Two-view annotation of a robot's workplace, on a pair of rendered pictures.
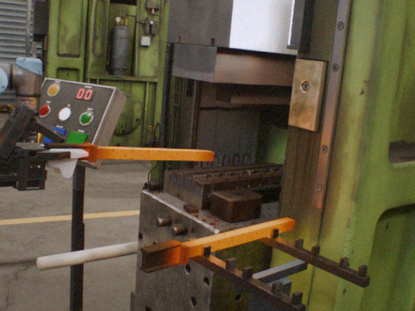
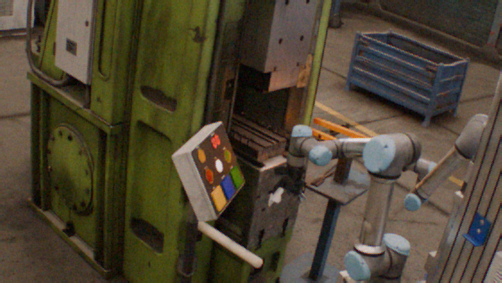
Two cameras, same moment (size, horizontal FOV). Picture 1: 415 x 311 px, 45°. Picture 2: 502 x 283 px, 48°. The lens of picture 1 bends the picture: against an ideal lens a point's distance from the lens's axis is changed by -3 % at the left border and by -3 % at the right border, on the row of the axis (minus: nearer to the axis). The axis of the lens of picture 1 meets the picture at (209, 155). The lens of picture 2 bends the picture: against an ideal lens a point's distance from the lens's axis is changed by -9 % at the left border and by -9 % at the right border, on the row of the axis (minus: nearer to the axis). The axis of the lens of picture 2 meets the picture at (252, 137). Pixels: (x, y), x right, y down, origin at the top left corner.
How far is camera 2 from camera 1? 346 cm
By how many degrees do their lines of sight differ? 96
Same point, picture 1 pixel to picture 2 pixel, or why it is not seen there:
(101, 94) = (220, 132)
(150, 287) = (264, 217)
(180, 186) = (270, 150)
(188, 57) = (281, 77)
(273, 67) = not seen: hidden behind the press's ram
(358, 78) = (317, 56)
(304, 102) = (304, 74)
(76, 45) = not seen: outside the picture
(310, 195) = (298, 114)
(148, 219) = (266, 182)
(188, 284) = not seen: hidden behind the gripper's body
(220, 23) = (302, 54)
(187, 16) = (281, 53)
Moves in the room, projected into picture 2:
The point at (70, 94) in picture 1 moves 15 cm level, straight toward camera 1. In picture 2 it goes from (210, 150) to (245, 147)
